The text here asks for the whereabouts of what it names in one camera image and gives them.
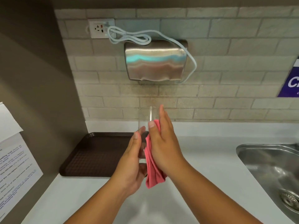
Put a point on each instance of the person's right hand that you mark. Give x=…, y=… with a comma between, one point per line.
x=165, y=146

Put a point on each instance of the person's left hand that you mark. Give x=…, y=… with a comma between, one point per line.
x=128, y=170

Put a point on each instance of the pink cleaning cloth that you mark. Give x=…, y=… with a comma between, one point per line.
x=154, y=174

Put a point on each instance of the clear drinking glass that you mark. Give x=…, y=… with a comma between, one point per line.
x=146, y=116

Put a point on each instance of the person's right forearm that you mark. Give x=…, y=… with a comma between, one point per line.
x=210, y=198

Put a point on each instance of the person's left forearm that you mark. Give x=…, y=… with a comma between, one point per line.
x=98, y=205

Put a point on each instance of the dark brown plastic tray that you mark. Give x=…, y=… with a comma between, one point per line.
x=93, y=156

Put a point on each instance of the stainless steel hand dryer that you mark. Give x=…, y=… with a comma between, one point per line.
x=155, y=61

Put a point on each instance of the stainless steel sink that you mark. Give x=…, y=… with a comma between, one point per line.
x=268, y=163

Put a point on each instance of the printed white paper notice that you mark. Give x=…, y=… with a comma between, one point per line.
x=14, y=170

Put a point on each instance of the blank white paper sheet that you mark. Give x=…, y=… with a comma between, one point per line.
x=8, y=121

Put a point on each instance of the metal sink drain strainer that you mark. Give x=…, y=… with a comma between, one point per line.
x=289, y=198

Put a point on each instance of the white wall socket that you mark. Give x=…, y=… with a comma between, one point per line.
x=98, y=28

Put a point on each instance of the blue wall sign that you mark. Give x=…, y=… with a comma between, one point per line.
x=290, y=83

